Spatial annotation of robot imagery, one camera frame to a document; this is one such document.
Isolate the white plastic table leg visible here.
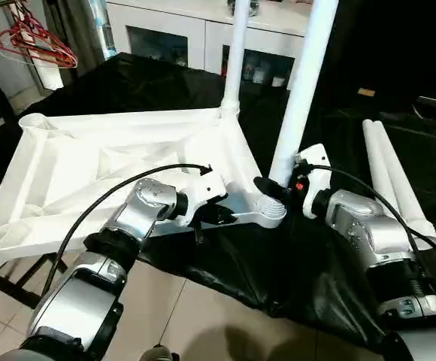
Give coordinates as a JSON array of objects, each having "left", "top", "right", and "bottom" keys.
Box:
[
  {"left": 220, "top": 0, "right": 251, "bottom": 121},
  {"left": 372, "top": 120, "right": 436, "bottom": 251},
  {"left": 267, "top": 0, "right": 341, "bottom": 226},
  {"left": 362, "top": 119, "right": 418, "bottom": 226}
]

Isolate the white plastic table top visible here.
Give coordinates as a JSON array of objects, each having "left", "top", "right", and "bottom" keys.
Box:
[{"left": 0, "top": 108, "right": 289, "bottom": 275}]

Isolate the black plastic mat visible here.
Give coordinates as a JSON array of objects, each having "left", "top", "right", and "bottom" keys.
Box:
[{"left": 0, "top": 51, "right": 436, "bottom": 354}]

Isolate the dark patterned jar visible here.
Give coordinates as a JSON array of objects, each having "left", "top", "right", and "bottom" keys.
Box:
[{"left": 229, "top": 0, "right": 262, "bottom": 16}]

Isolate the white glass-door cabinet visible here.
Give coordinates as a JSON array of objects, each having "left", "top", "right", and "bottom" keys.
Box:
[{"left": 105, "top": 0, "right": 313, "bottom": 91}]

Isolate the grey curtain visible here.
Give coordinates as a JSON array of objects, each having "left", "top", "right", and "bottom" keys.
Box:
[{"left": 45, "top": 0, "right": 120, "bottom": 76}]

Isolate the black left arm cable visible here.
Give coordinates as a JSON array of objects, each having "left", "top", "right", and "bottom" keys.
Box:
[{"left": 41, "top": 162, "right": 213, "bottom": 296}]

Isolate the black folding table frame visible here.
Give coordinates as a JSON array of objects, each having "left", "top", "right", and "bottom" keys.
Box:
[{"left": 0, "top": 254, "right": 57, "bottom": 311}]

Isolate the red wire clothes hanger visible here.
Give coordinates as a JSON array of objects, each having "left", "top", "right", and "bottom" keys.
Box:
[{"left": 0, "top": 2, "right": 79, "bottom": 70}]

